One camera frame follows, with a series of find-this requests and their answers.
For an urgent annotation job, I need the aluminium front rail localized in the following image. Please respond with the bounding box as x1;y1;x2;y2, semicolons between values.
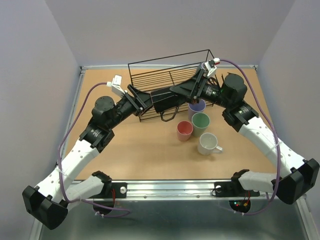
67;177;281;201

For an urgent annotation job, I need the red cup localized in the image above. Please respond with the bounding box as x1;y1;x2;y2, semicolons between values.
176;120;194;142

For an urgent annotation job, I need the green cup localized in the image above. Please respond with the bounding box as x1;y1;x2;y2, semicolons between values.
191;112;211;137

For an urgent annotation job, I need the purple cup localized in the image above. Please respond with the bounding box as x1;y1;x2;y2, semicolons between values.
187;99;206;122

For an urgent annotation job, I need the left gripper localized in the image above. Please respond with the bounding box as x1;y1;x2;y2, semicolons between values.
107;84;162;130

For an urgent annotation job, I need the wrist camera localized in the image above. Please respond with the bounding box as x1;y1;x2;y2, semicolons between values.
201;57;221;78
106;74;125;97

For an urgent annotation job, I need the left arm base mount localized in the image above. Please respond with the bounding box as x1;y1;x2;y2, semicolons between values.
91;182;128;199

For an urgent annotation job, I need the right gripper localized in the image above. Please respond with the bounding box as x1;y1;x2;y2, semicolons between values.
169;68;232;109

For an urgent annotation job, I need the white mug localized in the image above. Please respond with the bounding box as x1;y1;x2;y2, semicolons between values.
197;132;223;156

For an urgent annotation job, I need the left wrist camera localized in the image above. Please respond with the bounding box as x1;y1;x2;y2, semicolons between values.
106;74;125;97

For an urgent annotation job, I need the black wire dish rack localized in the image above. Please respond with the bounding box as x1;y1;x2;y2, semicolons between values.
129;49;221;120

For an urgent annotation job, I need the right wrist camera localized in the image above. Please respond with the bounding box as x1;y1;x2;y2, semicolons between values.
201;57;221;78

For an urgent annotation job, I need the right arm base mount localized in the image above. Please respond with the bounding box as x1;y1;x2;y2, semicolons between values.
211;180;260;198

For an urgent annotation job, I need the black mug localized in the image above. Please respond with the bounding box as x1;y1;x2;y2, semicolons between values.
150;87;185;122

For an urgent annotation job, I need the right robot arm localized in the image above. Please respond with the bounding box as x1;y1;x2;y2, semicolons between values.
168;69;320;205

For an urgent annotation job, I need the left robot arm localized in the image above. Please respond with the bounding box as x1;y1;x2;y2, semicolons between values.
22;85;153;230

